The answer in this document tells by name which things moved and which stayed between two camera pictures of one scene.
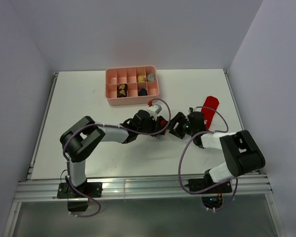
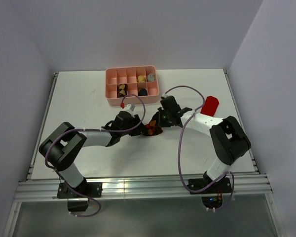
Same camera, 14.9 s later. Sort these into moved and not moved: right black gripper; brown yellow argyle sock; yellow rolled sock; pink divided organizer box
Moved: right black gripper
Not moved: pink divided organizer box; yellow rolled sock; brown yellow argyle sock
